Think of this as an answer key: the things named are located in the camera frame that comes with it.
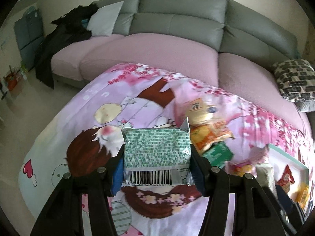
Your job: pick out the teal rimmed white tray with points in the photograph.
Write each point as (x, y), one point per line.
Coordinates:
(279, 159)

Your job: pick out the red snack packet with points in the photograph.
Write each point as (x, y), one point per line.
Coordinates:
(286, 179)

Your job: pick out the white clear snack pack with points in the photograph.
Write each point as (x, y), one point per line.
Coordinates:
(265, 177)

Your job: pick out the yellow snack packet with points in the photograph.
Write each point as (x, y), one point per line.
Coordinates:
(302, 195)

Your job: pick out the blue grey cabinet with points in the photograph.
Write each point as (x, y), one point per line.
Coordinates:
(29, 35)

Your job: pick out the white grey cushion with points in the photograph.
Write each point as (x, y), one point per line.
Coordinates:
(103, 21)

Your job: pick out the orange yellow snack bag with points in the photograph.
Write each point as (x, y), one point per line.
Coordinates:
(204, 136)

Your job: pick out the green white biscuit pack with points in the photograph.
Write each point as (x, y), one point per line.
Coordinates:
(157, 156)

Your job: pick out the green snack packet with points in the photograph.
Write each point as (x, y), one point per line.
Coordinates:
(218, 154)

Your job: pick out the grey satin pillow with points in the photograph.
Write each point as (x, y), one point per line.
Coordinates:
(306, 106)

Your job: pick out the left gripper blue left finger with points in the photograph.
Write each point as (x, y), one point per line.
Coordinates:
(117, 178)

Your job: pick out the pink white snack bag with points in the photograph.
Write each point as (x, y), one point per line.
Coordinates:
(239, 169)

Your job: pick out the pink cartoon blanket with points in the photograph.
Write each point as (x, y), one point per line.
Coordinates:
(87, 131)

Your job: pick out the grey sofa pink cushions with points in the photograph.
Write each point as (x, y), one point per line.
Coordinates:
(220, 42)

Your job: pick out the pale round bread pack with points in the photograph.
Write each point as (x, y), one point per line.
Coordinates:
(199, 112)

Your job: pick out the leopard print pillow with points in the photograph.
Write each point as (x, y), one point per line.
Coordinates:
(295, 80)

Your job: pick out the black clothing pile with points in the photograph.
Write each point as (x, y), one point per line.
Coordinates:
(71, 28)

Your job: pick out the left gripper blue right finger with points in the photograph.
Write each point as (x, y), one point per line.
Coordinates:
(196, 170)

